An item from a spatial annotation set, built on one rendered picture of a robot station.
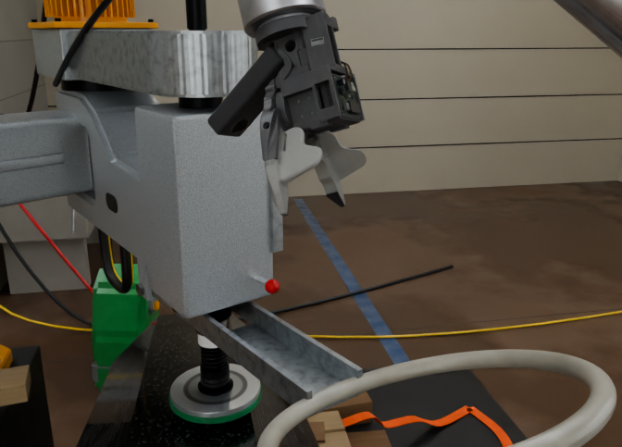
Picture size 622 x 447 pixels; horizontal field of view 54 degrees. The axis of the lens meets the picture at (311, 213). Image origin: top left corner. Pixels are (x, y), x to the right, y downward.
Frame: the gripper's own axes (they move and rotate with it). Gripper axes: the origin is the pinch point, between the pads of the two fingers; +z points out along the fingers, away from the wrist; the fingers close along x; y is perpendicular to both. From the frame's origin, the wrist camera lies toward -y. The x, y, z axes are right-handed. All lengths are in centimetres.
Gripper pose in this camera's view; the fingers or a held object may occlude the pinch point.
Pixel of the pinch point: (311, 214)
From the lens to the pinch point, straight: 65.6
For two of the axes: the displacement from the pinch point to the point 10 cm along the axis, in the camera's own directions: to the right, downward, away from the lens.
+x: 4.3, -0.7, 9.0
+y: 8.8, -2.1, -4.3
